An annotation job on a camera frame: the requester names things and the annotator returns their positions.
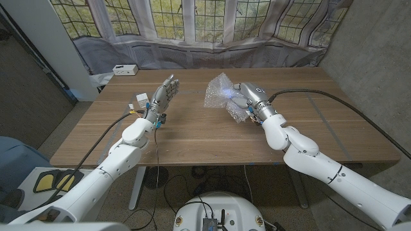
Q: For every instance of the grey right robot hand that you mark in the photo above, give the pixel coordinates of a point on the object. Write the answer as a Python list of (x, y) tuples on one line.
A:
[(255, 96)]

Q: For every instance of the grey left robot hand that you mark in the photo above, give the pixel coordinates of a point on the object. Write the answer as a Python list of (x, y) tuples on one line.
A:
[(162, 97)]

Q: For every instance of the clear bubble wrap sheet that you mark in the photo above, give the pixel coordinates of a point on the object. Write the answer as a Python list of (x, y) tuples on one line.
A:
[(218, 93)]

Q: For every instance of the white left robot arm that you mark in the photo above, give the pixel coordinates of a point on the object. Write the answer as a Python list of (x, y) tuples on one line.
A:
[(122, 157)]

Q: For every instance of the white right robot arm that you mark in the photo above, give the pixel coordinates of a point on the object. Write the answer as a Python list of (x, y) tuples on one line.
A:
[(321, 163)]

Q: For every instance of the small white cube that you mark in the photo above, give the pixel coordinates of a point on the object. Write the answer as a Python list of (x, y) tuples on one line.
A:
[(142, 100)]

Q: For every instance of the white power strip box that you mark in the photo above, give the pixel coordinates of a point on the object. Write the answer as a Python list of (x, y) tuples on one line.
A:
[(125, 70)]

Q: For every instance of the printed window backdrop cloth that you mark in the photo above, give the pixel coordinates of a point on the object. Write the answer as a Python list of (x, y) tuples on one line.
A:
[(208, 54)]

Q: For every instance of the round black floor device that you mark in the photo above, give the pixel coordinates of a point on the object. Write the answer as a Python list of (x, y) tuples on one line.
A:
[(157, 177)]

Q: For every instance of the white table leg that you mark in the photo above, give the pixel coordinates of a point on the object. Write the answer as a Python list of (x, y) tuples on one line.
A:
[(137, 187)]

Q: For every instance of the black power adapter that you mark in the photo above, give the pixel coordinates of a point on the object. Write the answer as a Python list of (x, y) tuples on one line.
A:
[(199, 189)]

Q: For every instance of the grey table leg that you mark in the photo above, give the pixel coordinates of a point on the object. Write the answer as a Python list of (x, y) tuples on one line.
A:
[(298, 186)]

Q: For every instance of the white robot torso base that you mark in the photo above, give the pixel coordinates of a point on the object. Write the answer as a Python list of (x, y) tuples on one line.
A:
[(221, 205)]

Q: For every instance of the black antenna on torso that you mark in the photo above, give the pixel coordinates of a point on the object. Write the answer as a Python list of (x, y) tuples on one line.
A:
[(223, 218)]

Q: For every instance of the yellow and black foot pedal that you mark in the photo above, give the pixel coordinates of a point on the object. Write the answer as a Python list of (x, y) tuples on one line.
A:
[(65, 183), (45, 182)]

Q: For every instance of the grey electronics box on torso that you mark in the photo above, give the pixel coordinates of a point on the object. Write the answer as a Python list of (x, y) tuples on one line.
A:
[(209, 224)]

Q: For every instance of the person's blue trouser leg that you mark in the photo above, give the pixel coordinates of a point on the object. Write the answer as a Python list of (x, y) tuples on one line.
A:
[(16, 160)]

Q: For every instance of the white pedal mat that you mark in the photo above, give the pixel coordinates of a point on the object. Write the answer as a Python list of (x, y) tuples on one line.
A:
[(29, 199)]

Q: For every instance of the person's dark shoe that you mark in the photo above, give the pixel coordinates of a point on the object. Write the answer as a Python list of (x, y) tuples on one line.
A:
[(13, 199)]

